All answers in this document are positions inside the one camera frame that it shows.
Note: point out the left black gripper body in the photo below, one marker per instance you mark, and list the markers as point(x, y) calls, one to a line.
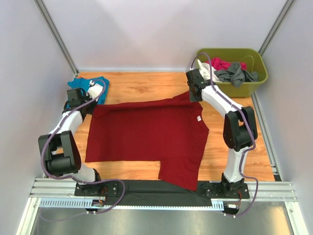
point(90, 107)

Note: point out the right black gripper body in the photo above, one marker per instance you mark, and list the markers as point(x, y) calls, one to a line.
point(193, 99)

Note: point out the dark red t shirt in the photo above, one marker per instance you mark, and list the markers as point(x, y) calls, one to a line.
point(170, 131)

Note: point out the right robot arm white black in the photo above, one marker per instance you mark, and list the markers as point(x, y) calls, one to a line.
point(239, 131)

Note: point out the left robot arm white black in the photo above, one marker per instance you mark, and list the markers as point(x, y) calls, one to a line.
point(60, 157)

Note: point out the folded blue t shirt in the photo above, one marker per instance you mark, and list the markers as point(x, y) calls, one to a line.
point(84, 84)

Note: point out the white t shirt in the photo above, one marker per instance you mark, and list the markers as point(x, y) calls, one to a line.
point(206, 72)

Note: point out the pink t shirt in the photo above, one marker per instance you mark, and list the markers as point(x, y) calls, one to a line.
point(218, 64)

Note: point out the grey t shirt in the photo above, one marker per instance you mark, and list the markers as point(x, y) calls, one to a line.
point(237, 77)

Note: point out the olive green plastic bin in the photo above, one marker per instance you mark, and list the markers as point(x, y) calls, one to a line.
point(252, 59)

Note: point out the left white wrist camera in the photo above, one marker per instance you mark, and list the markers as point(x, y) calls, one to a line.
point(96, 89)

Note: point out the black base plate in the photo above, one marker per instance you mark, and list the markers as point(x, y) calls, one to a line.
point(161, 194)

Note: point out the left aluminium corner post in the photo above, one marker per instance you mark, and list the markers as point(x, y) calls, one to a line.
point(56, 35)

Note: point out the aluminium corner post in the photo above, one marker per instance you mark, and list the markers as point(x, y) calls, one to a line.
point(56, 35)
point(276, 25)

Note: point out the aluminium frame rail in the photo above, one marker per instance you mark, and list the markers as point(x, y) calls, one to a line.
point(49, 193)

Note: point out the right aluminium corner post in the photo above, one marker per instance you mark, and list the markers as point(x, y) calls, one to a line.
point(276, 25)

